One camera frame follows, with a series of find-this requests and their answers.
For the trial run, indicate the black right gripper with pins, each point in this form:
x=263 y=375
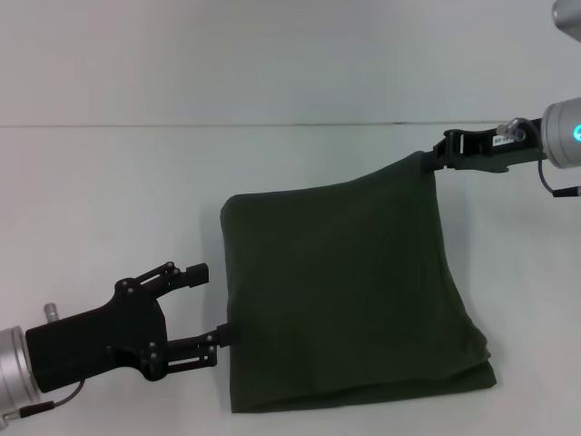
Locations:
x=504 y=147

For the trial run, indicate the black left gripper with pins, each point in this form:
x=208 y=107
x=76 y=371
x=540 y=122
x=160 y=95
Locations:
x=91 y=345

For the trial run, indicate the dark green t-shirt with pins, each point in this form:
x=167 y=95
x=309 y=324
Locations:
x=345 y=290

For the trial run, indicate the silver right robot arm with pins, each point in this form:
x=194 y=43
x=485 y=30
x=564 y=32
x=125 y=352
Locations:
x=563 y=131

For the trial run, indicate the silver connector plug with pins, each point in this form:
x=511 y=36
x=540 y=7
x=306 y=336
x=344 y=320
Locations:
x=510 y=131
x=51 y=313

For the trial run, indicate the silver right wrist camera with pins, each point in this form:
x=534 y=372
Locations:
x=567 y=18

